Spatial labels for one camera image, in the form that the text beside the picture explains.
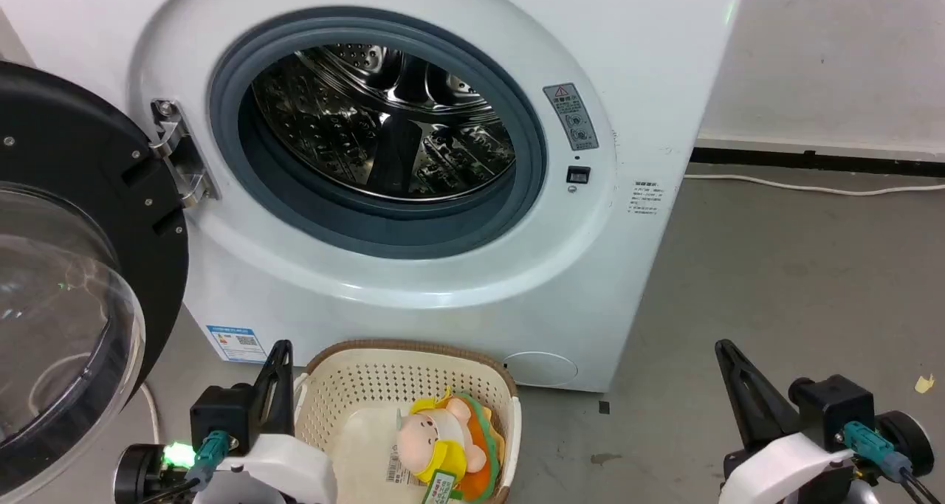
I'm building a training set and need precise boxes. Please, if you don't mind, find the round white filter cover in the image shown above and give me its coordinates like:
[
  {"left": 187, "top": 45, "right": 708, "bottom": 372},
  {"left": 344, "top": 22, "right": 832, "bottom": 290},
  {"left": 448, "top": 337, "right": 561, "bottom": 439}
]
[{"left": 505, "top": 351, "right": 580, "bottom": 388}]

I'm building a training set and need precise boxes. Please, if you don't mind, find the black wall baseboard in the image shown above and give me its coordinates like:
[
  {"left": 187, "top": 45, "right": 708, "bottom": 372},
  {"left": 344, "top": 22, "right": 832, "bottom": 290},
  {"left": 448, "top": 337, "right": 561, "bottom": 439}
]
[{"left": 691, "top": 147, "right": 945, "bottom": 179}]

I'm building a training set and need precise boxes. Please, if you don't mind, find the blue energy label sticker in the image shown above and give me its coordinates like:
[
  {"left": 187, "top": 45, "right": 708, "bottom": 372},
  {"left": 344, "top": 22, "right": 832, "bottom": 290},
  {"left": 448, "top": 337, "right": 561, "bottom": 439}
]
[{"left": 206, "top": 325, "right": 269, "bottom": 364}]

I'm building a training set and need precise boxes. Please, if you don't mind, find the teal plug right gripper cable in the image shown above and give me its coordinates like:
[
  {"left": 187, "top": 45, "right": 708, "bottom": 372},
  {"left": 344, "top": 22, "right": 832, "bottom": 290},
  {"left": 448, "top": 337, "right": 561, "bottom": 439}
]
[{"left": 836, "top": 421, "right": 945, "bottom": 504}]

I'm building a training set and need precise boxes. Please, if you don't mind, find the short white floor cable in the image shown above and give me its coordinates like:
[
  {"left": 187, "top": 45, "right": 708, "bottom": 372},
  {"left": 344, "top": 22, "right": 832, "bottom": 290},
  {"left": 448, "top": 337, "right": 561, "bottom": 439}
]
[{"left": 139, "top": 381, "right": 161, "bottom": 446}]

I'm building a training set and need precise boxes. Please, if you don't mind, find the pink doll plush burger toy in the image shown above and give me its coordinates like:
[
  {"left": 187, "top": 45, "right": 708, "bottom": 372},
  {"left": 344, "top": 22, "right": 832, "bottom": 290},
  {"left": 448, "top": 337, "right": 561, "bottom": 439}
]
[{"left": 396, "top": 387, "right": 507, "bottom": 504}]

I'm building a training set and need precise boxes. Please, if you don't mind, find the silver metal door hinge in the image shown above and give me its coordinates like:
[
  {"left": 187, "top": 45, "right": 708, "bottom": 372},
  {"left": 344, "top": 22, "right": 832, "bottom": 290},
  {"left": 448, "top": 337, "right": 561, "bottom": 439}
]
[{"left": 151, "top": 99, "right": 219, "bottom": 209}]

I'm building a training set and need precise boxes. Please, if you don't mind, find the grey warning sticker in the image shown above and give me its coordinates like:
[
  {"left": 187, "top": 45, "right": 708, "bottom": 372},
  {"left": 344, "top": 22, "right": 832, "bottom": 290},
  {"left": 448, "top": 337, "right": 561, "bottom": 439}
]
[{"left": 542, "top": 83, "right": 599, "bottom": 151}]

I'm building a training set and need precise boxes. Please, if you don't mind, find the stainless steel washer drum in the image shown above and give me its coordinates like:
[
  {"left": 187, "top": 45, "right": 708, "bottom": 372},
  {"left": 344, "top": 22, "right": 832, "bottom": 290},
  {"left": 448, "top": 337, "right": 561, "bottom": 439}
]
[{"left": 252, "top": 44, "right": 517, "bottom": 201}]

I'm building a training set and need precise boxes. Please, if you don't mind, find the beige perforated plastic laundry basket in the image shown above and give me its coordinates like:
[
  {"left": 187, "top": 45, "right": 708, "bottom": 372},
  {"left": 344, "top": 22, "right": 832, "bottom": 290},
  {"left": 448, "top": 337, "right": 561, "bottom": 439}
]
[{"left": 294, "top": 339, "right": 523, "bottom": 504}]

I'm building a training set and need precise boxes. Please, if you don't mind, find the teal plug gripper cable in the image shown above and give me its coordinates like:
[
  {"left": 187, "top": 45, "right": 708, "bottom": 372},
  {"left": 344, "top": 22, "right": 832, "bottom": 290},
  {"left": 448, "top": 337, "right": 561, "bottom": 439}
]
[
  {"left": 836, "top": 421, "right": 945, "bottom": 504},
  {"left": 140, "top": 430, "right": 231, "bottom": 504}
]

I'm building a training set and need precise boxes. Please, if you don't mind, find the white barcode label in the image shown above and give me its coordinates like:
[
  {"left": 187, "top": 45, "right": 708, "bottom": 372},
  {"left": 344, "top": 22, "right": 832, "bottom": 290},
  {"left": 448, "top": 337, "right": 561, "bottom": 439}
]
[{"left": 383, "top": 445, "right": 416, "bottom": 487}]

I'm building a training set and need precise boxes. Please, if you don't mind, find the teal plug left gripper cable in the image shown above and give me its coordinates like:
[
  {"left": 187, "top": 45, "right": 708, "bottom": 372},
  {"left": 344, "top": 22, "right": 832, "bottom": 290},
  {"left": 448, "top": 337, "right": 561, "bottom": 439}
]
[{"left": 140, "top": 430, "right": 231, "bottom": 504}]

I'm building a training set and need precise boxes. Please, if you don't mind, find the long white floor cable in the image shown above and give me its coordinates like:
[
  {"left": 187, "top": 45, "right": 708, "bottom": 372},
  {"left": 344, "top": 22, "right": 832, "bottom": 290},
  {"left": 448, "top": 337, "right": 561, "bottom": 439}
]
[{"left": 684, "top": 173, "right": 945, "bottom": 197}]

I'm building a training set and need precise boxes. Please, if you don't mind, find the black round glass washer door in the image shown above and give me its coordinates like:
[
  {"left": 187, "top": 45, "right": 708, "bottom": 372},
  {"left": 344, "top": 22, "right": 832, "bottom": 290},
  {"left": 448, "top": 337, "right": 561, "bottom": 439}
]
[{"left": 0, "top": 61, "right": 190, "bottom": 499}]

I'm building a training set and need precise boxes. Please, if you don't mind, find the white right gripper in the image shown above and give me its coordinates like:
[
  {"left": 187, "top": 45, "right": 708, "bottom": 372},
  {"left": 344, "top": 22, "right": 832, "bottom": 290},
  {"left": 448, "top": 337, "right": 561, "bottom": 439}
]
[{"left": 714, "top": 339, "right": 861, "bottom": 504}]

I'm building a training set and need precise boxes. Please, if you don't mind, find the white front-load washing machine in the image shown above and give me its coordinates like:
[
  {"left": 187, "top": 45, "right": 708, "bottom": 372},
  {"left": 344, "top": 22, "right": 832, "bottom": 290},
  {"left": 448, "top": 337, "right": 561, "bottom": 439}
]
[{"left": 0, "top": 0, "right": 746, "bottom": 394}]

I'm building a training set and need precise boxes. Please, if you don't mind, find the grey rubber door gasket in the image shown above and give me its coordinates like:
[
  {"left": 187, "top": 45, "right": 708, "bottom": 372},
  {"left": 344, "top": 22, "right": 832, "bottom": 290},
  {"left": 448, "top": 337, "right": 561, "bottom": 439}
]
[{"left": 209, "top": 7, "right": 549, "bottom": 260}]

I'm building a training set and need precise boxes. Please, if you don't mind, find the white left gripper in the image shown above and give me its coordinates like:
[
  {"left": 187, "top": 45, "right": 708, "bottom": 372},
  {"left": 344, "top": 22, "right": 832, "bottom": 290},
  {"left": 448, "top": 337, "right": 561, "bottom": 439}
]
[{"left": 193, "top": 340, "right": 338, "bottom": 504}]

